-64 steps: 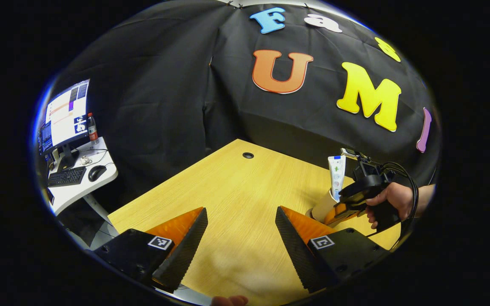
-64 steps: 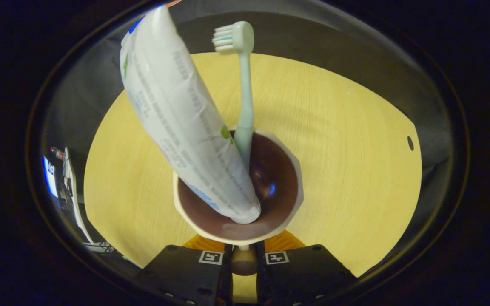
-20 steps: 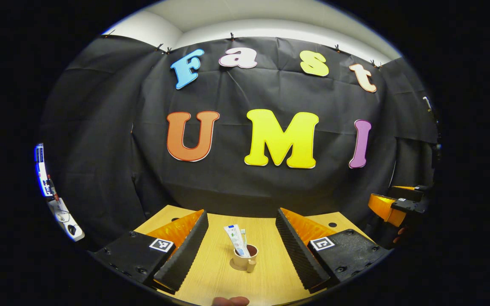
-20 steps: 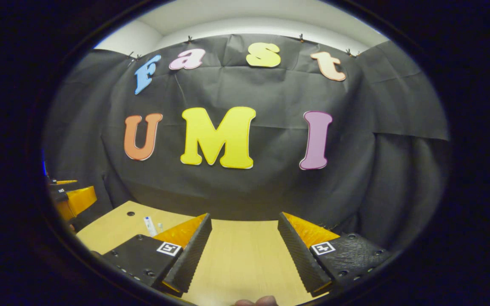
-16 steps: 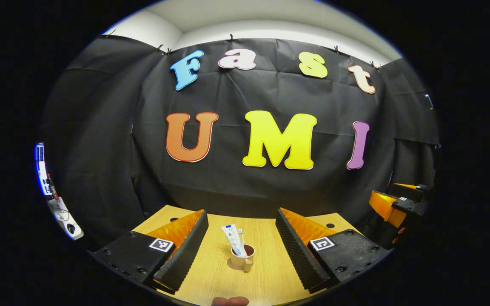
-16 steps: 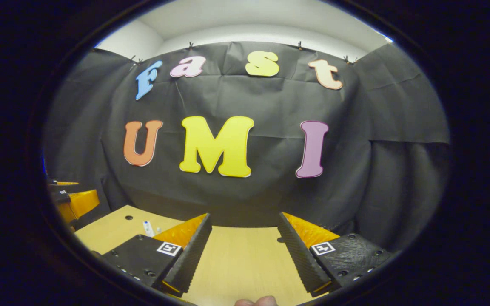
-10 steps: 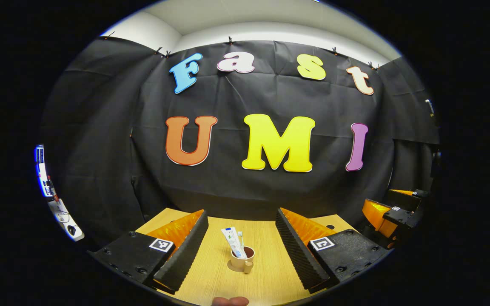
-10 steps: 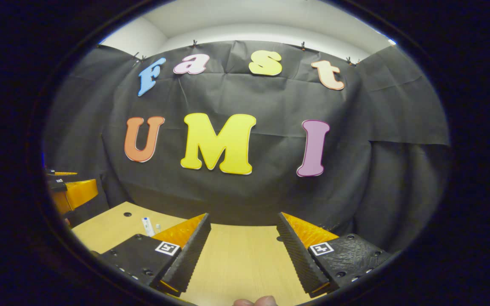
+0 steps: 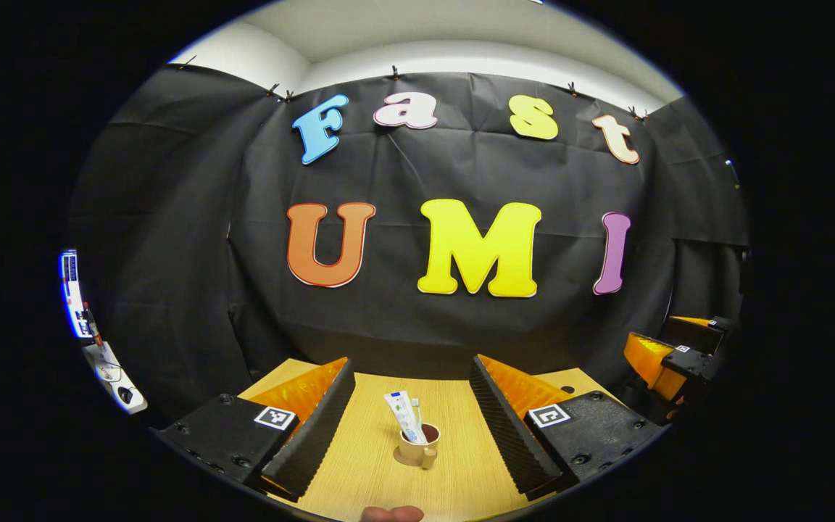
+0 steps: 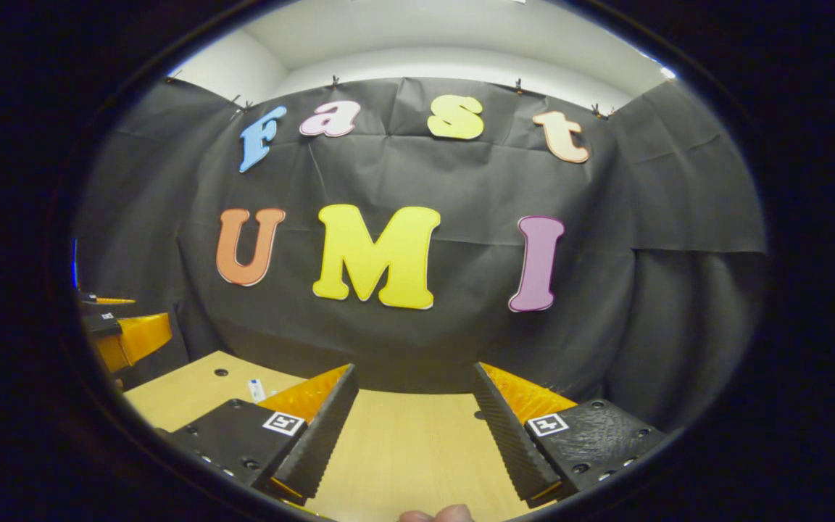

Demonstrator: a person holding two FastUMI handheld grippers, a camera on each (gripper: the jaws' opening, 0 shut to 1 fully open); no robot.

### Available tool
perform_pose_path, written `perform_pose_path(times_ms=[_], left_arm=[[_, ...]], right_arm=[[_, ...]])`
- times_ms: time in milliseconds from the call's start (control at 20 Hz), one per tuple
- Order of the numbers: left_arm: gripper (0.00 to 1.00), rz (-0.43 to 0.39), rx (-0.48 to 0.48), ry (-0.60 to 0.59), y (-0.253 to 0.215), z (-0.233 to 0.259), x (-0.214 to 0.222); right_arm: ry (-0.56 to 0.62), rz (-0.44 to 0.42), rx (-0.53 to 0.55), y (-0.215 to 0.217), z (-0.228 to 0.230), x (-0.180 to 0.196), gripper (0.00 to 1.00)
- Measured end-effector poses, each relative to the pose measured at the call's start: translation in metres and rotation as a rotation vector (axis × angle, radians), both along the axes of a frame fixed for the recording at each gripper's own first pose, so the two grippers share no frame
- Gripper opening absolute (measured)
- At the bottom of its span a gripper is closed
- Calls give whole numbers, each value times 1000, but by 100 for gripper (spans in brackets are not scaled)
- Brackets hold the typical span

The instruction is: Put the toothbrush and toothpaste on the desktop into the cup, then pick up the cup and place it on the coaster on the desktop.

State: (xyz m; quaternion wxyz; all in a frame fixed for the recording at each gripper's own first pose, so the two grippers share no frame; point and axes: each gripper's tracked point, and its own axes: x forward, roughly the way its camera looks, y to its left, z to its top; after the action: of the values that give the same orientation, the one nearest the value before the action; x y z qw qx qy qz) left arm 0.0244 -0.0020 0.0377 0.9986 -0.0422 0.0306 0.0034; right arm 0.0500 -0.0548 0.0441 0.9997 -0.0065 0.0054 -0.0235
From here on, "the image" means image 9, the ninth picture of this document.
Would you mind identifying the row of black cloth clips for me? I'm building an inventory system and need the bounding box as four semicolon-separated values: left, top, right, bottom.
178;57;649;120

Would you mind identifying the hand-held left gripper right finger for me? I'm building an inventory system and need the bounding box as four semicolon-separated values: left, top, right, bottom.
468;354;668;501

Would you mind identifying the black backdrop cloth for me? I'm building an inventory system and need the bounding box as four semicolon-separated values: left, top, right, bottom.
66;62;752;428

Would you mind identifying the white toothpaste tube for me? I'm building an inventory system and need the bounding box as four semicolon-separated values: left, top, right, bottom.
383;391;429;445

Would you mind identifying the white side table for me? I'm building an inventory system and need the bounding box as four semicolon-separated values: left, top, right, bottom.
83;341;149;415

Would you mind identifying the computer monitor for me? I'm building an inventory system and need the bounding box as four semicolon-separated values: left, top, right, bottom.
60;250;96;340

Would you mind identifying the beige cup with brown inside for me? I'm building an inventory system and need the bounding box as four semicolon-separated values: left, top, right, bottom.
394;423;441;470

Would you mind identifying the round brown coaster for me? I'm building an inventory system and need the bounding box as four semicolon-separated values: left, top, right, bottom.
391;444;440;470

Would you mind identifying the wooden desktop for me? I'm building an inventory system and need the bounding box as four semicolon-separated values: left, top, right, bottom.
238;357;625;522

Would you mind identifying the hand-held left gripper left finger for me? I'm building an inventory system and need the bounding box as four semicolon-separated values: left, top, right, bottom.
153;357;357;502

